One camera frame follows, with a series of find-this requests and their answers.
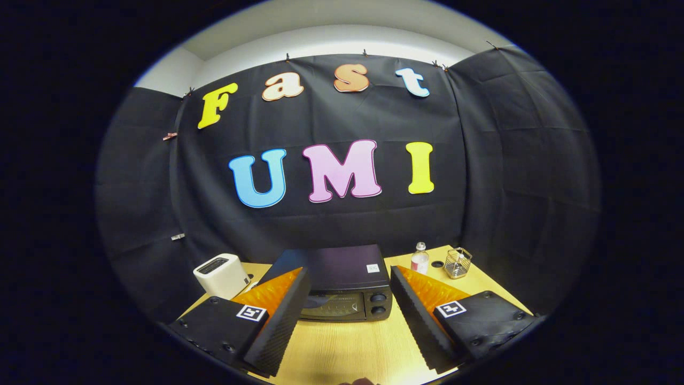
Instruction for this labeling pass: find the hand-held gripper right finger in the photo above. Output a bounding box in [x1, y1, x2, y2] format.
[390, 265, 537, 375]

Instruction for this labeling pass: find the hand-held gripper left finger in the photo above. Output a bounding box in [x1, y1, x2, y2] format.
[168, 267, 312, 378]

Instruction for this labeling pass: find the black toaster oven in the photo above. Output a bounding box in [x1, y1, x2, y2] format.
[259, 244, 393, 322]

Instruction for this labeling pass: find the white bread toaster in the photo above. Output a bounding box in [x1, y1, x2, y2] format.
[193, 253, 252, 300]

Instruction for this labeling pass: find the clear plastic bottle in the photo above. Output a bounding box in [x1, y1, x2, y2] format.
[410, 242, 430, 275]

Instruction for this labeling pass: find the wire mesh basket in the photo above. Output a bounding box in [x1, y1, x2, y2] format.
[444, 247, 473, 280]

